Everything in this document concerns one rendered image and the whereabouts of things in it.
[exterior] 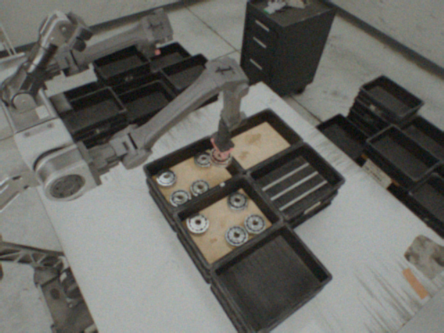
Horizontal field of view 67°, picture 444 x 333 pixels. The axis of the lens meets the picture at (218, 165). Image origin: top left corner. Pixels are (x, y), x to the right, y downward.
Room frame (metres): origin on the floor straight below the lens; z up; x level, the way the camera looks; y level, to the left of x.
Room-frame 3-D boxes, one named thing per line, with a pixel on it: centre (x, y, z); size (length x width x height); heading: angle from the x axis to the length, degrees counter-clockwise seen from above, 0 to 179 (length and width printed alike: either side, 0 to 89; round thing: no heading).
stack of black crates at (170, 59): (2.47, 0.52, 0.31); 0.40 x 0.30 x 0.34; 128
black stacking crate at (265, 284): (0.47, -0.24, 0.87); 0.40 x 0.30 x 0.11; 127
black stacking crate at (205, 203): (0.71, -0.06, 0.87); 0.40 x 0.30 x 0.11; 127
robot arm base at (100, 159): (0.58, 0.34, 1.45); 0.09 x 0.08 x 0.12; 38
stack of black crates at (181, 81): (2.15, 0.28, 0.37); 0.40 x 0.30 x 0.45; 128
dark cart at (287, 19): (2.70, -0.50, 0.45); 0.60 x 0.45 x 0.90; 128
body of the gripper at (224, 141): (0.97, -0.01, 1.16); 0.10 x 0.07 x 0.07; 33
